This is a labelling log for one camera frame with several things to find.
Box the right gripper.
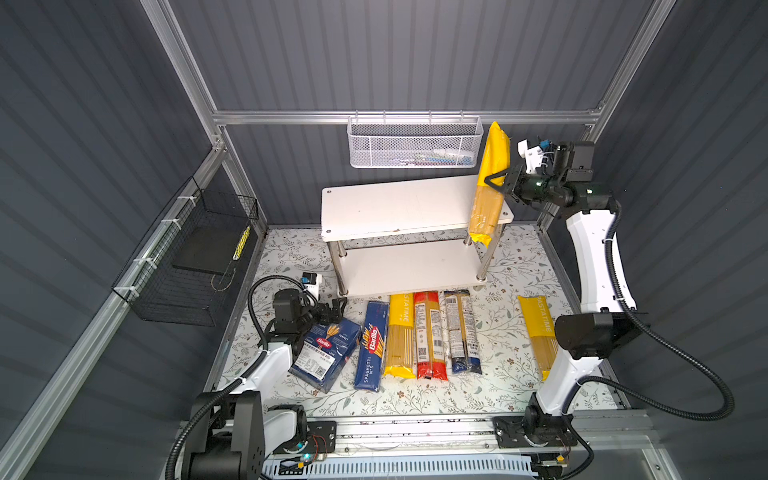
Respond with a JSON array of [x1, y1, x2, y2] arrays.
[[483, 167, 558, 206]]

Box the blue Barilla pasta box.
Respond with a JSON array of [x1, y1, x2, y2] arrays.
[[289, 318, 362, 393]]

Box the yellow Pastatime spaghetti bag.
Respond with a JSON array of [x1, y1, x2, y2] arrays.
[[518, 296, 558, 381], [468, 122, 510, 247], [384, 293, 416, 379]]

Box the dark blue spaghetti bag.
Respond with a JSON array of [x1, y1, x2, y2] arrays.
[[444, 289, 482, 374]]

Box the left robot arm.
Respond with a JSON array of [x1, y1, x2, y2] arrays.
[[164, 288, 360, 479]]

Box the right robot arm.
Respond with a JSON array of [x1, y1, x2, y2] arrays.
[[479, 141, 637, 447]]

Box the white two-tier shelf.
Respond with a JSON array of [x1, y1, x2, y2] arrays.
[[321, 175, 514, 297]]

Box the blue Barilla spaghetti box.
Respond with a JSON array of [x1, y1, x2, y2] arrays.
[[354, 301, 389, 392]]

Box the pens in white basket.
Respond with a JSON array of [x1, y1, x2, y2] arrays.
[[392, 148, 476, 168]]

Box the yellow marker pen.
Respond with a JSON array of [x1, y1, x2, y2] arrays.
[[232, 226, 251, 261]]

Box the red spaghetti bag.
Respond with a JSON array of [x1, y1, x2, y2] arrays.
[[414, 291, 448, 381]]

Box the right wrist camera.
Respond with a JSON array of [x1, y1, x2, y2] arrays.
[[517, 140, 553, 177]]

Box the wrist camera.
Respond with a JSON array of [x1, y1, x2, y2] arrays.
[[517, 140, 553, 177], [301, 272, 322, 300]]

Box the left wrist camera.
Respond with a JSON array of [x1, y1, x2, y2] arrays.
[[301, 272, 322, 300]]

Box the white wire mesh basket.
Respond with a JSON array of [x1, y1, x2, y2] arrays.
[[346, 115, 484, 169]]

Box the black wire basket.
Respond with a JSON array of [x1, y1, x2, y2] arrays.
[[113, 181, 260, 327]]

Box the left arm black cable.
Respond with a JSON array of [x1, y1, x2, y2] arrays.
[[164, 274, 313, 480]]

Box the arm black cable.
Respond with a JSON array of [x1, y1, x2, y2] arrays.
[[560, 203, 736, 480], [164, 274, 313, 480]]

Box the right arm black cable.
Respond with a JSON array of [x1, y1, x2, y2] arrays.
[[560, 203, 736, 480]]

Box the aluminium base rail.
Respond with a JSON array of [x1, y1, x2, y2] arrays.
[[288, 410, 663, 459]]

